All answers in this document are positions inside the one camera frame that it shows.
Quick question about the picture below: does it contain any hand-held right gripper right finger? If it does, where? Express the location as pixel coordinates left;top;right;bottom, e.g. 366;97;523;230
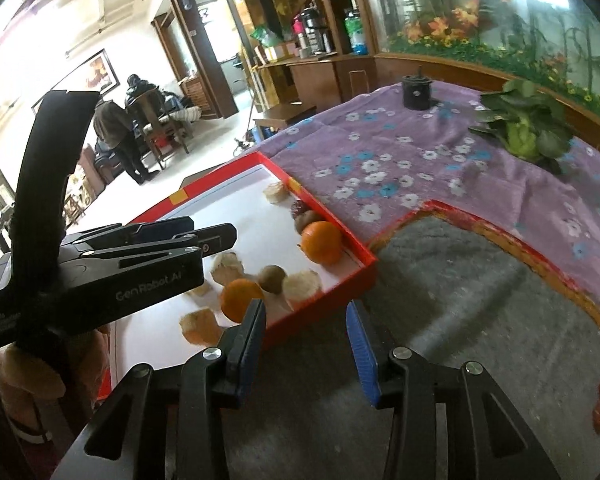
346;300;563;480

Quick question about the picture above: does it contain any green and blue bottle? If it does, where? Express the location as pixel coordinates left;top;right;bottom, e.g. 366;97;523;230
343;8;370;56

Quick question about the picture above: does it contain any yellow box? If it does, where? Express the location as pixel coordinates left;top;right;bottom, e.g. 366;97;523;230
262;42;298;63

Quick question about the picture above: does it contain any black and silver thermos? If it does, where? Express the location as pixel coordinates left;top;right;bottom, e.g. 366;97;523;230
300;7;331;56

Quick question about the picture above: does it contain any red cardboard box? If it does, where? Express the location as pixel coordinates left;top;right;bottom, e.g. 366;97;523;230
97;151;378;401

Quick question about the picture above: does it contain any wooden shelf unit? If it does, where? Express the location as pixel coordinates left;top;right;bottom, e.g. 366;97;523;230
225;0;381;116

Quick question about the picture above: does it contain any black cylinder holder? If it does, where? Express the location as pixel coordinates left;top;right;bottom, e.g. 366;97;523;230
401;67;432;110

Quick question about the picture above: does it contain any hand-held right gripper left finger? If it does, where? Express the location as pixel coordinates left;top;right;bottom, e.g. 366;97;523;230
50;299;268;480

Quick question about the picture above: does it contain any wooden chair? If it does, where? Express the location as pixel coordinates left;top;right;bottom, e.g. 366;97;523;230
130;87;191;171

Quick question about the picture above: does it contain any small wooden table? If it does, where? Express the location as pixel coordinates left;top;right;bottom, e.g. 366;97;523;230
252;102;318;136

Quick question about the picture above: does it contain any green plastic bag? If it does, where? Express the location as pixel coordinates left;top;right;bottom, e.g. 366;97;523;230
250;25;281;46

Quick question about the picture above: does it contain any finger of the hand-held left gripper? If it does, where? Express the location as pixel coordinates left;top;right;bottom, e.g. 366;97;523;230
87;223;238;261
62;216;196;251

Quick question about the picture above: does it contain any purple floral tablecloth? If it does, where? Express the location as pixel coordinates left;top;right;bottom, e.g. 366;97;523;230
252;80;600;321

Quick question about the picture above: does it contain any small cream cube block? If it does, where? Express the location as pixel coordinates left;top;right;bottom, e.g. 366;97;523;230
179;308;223;345

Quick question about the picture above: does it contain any brown kiwi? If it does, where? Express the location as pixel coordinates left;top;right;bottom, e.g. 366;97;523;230
294;210;326;235
258;265;287;295

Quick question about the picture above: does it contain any person's left hand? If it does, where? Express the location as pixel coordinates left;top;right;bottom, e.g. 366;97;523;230
0;345;67;398

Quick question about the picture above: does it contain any orange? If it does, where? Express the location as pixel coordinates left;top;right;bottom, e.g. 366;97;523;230
220;279;266;323
300;221;344;266

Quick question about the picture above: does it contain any green leafy vegetable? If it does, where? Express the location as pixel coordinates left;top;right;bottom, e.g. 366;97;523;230
469;79;576;163

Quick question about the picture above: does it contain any cream foam fruit net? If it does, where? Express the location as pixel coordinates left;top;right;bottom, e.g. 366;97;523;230
281;270;323;306
263;181;288;205
210;252;246;283

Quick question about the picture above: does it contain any framed wall picture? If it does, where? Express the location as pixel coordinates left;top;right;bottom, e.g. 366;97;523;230
31;49;121;113

